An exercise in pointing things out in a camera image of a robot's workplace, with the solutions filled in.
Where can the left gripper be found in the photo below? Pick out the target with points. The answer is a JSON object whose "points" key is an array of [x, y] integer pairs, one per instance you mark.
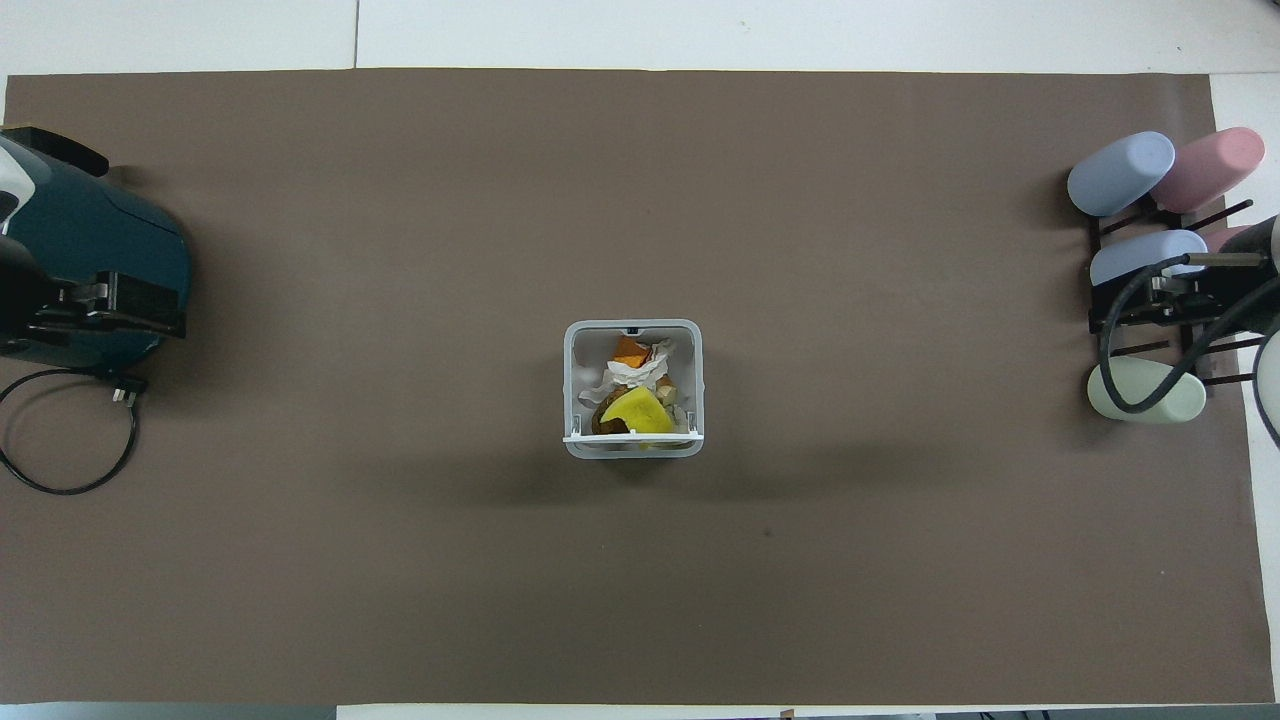
{"points": [[30, 290]]}

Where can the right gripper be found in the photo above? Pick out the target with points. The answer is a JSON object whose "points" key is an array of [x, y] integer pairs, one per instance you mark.
{"points": [[1255, 285]]}

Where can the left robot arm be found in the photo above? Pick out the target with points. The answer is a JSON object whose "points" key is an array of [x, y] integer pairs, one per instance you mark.
{"points": [[14, 190]]}

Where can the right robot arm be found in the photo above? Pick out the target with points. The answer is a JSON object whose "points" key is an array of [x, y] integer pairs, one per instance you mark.
{"points": [[1271, 380]]}

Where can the white square trash can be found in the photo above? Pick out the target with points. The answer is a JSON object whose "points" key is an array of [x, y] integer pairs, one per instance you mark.
{"points": [[573, 380]]}

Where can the dark teal appliance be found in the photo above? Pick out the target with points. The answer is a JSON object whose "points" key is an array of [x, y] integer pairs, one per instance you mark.
{"points": [[110, 225]]}

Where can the light blue cup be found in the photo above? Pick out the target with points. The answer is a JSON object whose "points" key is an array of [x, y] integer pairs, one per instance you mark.
{"points": [[1135, 258], [1118, 176]]}

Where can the pink cup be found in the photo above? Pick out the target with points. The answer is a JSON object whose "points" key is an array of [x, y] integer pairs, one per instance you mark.
{"points": [[1212, 166]]}

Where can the pale green cup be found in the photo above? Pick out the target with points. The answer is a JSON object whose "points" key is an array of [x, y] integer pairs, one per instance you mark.
{"points": [[1170, 400]]}

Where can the black cup rack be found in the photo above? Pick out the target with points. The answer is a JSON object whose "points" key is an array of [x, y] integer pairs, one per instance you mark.
{"points": [[1110, 310]]}

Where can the brown food scrap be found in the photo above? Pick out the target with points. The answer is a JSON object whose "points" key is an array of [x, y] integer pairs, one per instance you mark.
{"points": [[606, 423]]}

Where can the orange peel scrap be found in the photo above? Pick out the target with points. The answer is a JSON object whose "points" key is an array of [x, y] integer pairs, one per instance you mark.
{"points": [[629, 350]]}

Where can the white crumpled tissue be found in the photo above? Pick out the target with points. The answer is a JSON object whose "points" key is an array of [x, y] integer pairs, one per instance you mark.
{"points": [[628, 373]]}

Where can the yellow peel scrap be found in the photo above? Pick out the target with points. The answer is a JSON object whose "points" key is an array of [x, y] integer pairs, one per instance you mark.
{"points": [[640, 411]]}

